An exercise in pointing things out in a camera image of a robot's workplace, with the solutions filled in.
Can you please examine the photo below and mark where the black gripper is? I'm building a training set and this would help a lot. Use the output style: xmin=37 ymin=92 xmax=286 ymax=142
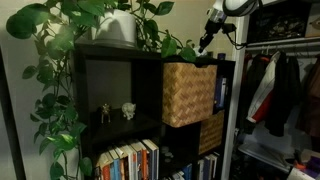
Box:
xmin=198 ymin=20 xmax=223 ymax=55

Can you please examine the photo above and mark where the woven bamboo basket with notch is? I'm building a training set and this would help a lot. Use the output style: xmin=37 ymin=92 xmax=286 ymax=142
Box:
xmin=162 ymin=62 xmax=218 ymax=129

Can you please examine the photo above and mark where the dark cube shelf unit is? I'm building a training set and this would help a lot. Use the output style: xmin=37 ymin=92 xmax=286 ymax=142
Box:
xmin=73 ymin=43 xmax=236 ymax=180

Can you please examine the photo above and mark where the white closet shelf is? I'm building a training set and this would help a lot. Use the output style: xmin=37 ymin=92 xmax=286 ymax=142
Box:
xmin=245 ymin=34 xmax=320 ymax=51

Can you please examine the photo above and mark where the woven bamboo storage basket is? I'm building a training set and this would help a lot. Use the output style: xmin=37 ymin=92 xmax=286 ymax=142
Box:
xmin=198 ymin=111 xmax=226 ymax=156

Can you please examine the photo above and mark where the dark hanging jacket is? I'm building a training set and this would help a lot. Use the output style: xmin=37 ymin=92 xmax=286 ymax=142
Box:
xmin=238 ymin=54 xmax=268 ymax=133

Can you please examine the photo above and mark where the white and red jacket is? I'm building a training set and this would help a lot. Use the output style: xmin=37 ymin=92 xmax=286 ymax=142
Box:
xmin=246 ymin=51 xmax=281 ymax=124

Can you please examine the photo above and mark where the dark patterned box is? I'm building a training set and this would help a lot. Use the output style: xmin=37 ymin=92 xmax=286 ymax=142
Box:
xmin=248 ymin=1 xmax=313 ymax=43

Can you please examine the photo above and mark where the white plant pot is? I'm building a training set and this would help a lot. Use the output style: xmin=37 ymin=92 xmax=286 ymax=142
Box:
xmin=91 ymin=8 xmax=138 ymax=49

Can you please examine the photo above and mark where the black hanging garment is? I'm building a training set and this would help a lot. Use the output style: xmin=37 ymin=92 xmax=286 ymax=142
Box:
xmin=264 ymin=53 xmax=303 ymax=138

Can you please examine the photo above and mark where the white elephant figurine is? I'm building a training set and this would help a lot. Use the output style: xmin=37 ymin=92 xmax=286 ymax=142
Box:
xmin=120 ymin=101 xmax=137 ymax=121

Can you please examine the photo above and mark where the metal clothes rod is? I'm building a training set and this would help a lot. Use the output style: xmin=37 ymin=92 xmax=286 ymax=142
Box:
xmin=286 ymin=49 xmax=320 ymax=58

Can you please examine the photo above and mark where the beige box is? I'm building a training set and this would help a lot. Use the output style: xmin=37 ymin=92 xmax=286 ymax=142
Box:
xmin=304 ymin=3 xmax=320 ymax=38

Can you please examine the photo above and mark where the brown hanging garment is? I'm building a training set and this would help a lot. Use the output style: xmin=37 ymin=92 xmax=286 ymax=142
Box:
xmin=295 ymin=56 xmax=320 ymax=138

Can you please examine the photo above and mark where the white flat board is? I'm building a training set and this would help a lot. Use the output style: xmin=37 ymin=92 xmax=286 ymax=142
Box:
xmin=238 ymin=143 xmax=292 ymax=174

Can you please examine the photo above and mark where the dark blue book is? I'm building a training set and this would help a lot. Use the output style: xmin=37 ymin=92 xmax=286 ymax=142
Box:
xmin=147 ymin=139 xmax=160 ymax=180

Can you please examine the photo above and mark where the orange book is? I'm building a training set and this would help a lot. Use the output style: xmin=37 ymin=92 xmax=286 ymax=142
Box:
xmin=141 ymin=148 xmax=150 ymax=180
xmin=101 ymin=153 xmax=112 ymax=180

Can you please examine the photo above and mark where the grey-blue book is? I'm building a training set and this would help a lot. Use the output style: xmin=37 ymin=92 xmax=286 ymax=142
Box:
xmin=133 ymin=141 xmax=143 ymax=180

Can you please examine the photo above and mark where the purple item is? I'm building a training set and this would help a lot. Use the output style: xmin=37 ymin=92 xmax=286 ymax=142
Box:
xmin=304 ymin=156 xmax=320 ymax=178

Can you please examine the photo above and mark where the green pothos plant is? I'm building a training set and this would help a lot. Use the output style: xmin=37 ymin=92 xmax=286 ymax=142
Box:
xmin=5 ymin=0 xmax=201 ymax=180

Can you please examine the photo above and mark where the black slanted bar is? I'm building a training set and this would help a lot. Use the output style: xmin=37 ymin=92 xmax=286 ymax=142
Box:
xmin=0 ymin=48 xmax=27 ymax=180

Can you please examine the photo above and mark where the wrist-mounted stereo camera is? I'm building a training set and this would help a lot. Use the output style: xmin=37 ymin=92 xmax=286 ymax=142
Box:
xmin=221 ymin=23 xmax=236 ymax=35

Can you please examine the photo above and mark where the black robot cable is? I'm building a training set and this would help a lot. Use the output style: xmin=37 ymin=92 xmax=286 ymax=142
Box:
xmin=224 ymin=23 xmax=249 ymax=49

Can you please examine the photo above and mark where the white door frame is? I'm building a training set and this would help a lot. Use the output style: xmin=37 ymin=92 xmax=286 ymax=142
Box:
xmin=221 ymin=16 xmax=250 ymax=180

